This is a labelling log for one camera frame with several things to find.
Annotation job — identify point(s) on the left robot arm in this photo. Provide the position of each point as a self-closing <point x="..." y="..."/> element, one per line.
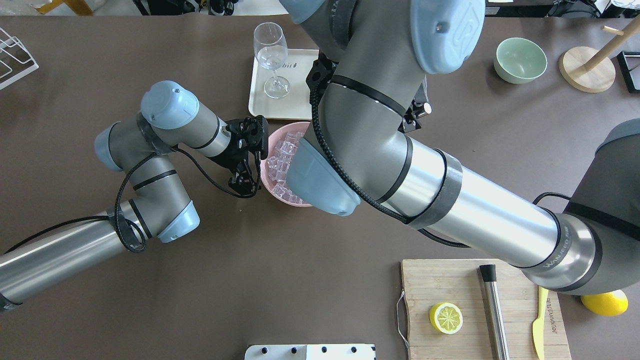
<point x="152" y="202"/>

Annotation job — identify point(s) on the cream rabbit serving tray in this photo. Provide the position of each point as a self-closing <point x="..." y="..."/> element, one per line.
<point x="295" y="106"/>

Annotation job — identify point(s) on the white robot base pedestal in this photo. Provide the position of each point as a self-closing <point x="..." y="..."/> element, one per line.
<point x="331" y="351"/>

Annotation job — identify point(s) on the wooden mug tree stand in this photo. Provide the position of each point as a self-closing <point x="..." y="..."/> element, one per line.
<point x="590" y="69"/>

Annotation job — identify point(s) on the black glass holder tray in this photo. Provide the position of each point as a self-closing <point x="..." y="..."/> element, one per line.
<point x="628" y="63"/>

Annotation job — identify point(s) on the lower whole yellow lemon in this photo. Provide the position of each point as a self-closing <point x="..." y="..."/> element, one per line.
<point x="609" y="304"/>

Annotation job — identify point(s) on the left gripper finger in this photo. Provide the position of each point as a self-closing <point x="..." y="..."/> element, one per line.
<point x="254" y="174"/>
<point x="240" y="182"/>

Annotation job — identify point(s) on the clear wine glass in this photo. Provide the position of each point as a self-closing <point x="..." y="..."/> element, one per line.
<point x="271" y="52"/>

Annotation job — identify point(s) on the half lemon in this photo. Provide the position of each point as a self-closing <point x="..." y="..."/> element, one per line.
<point x="446" y="318"/>

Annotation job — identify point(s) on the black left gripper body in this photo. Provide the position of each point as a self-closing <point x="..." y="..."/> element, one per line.
<point x="226" y="155"/>

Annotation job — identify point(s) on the white wire cup rack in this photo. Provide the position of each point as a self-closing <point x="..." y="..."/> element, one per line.
<point x="16" y="61"/>

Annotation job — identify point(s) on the bamboo cutting board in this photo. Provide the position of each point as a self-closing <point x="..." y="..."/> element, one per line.
<point x="427" y="282"/>

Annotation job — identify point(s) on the clear ice cubes pile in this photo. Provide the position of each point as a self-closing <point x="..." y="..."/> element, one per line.
<point x="278" y="165"/>

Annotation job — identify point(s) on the pink bowl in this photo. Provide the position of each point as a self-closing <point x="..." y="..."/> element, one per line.
<point x="299" y="126"/>

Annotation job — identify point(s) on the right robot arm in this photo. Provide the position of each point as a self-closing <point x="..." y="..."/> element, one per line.
<point x="374" y="58"/>

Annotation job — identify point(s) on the yellow plastic knife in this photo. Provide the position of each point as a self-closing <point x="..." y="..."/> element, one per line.
<point x="538" y="325"/>

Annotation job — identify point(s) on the pale green bowl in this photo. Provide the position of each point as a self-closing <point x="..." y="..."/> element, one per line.
<point x="519" y="61"/>

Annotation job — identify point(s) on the steel muddler black tip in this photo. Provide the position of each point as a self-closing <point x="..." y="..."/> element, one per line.
<point x="490" y="282"/>

